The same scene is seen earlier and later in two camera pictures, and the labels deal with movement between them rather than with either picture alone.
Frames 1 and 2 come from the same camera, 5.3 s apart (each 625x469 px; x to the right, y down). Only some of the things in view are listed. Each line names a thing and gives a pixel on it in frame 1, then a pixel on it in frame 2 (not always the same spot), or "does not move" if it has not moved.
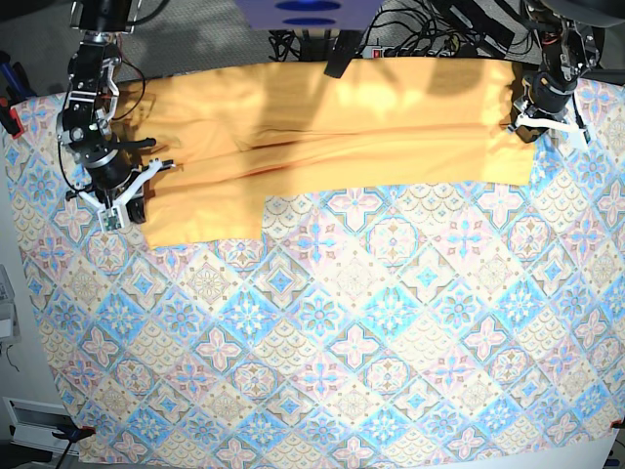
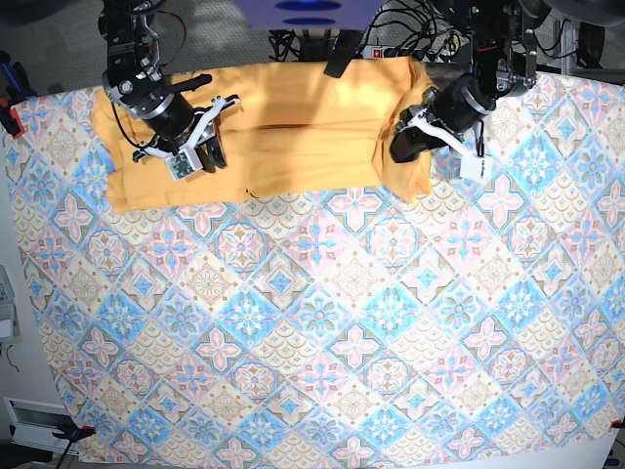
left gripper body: x=111 y=180 to x=181 y=127
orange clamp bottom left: x=72 y=433 does not move
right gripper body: x=546 y=103 to x=453 y=113
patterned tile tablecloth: x=464 y=327 does not move
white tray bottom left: x=33 y=423 does not move
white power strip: x=375 y=52 does not move
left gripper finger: x=137 y=210 to x=204 y=158
